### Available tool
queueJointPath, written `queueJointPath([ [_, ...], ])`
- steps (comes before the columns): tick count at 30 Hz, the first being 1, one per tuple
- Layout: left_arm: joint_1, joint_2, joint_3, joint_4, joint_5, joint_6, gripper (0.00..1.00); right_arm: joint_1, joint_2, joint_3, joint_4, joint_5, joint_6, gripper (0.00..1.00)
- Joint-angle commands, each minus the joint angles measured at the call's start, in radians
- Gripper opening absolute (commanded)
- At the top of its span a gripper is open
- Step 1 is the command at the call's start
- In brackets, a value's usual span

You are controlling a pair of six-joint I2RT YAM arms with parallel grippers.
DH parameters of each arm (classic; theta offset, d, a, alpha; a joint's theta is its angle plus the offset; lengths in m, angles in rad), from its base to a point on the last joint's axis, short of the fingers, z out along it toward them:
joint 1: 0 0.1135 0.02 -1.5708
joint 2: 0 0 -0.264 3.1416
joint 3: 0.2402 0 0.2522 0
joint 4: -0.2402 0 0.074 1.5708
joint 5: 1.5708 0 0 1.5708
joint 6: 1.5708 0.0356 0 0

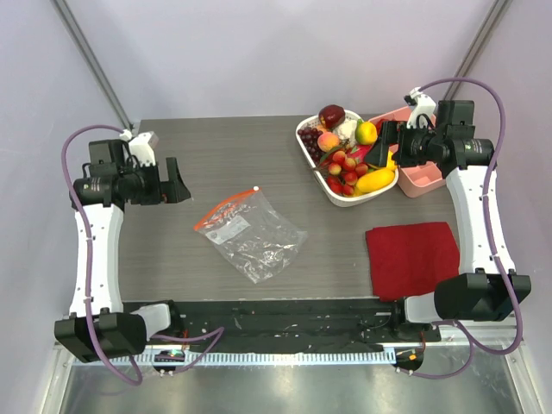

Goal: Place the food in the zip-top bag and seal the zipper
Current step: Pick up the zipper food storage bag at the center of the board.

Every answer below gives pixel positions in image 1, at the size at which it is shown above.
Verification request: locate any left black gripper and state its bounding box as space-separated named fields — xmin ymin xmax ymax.
xmin=120 ymin=157 xmax=190 ymax=205

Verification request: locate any yellow mango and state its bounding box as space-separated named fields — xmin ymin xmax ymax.
xmin=355 ymin=168 xmax=395 ymax=193

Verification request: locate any red strawberry cluster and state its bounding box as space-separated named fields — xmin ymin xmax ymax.
xmin=326 ymin=150 xmax=369 ymax=198

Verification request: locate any peach fruit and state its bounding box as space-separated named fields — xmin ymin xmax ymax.
xmin=317 ymin=132 xmax=341 ymax=153

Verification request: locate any clear orange zip top bag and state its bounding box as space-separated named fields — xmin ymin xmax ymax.
xmin=194 ymin=186 xmax=308 ymax=284

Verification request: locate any yellow bell pepper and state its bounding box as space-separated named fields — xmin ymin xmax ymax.
xmin=379 ymin=150 xmax=397 ymax=172

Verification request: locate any yellow green orange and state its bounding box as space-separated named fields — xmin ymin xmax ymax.
xmin=355 ymin=122 xmax=378 ymax=146

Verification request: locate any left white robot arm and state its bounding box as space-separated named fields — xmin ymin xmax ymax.
xmin=54 ymin=132 xmax=191 ymax=362

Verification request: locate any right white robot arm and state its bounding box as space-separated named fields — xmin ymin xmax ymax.
xmin=367 ymin=96 xmax=531 ymax=341

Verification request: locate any pink dragon fruit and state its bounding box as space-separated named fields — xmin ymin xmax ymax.
xmin=346 ymin=145 xmax=372 ymax=164

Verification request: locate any white cauliflower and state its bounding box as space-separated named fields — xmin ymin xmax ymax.
xmin=332 ymin=119 xmax=358 ymax=147

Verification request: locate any pink compartment tray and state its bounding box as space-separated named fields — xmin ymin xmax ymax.
xmin=369 ymin=106 xmax=445 ymax=198

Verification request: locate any white fruit basket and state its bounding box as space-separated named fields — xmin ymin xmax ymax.
xmin=295 ymin=115 xmax=398 ymax=208

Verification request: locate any dark red apple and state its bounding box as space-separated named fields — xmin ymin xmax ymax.
xmin=318 ymin=104 xmax=346 ymax=129

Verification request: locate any purple grape bunch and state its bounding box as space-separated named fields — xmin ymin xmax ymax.
xmin=298 ymin=127 xmax=324 ymax=165

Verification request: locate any red folded cloth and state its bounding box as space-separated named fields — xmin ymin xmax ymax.
xmin=365 ymin=222 xmax=460 ymax=302

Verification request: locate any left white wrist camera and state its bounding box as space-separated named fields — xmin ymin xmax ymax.
xmin=119 ymin=129 xmax=159 ymax=166

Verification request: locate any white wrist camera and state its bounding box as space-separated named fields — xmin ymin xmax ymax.
xmin=404 ymin=87 xmax=436 ymax=129
xmin=119 ymin=129 xmax=159 ymax=166

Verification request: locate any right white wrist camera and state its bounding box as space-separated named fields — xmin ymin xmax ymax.
xmin=404 ymin=87 xmax=436 ymax=129

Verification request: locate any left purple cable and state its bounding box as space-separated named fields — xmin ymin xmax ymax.
xmin=60 ymin=124 xmax=225 ymax=386

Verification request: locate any purple cable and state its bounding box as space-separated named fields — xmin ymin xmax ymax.
xmin=60 ymin=124 xmax=225 ymax=386
xmin=409 ymin=77 xmax=524 ymax=379

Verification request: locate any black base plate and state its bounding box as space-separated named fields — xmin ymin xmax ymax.
xmin=120 ymin=297 xmax=443 ymax=355

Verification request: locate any white perforated cable duct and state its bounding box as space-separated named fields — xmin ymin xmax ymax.
xmin=72 ymin=348 xmax=398 ymax=367

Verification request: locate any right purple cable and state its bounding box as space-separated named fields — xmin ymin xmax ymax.
xmin=409 ymin=77 xmax=524 ymax=379

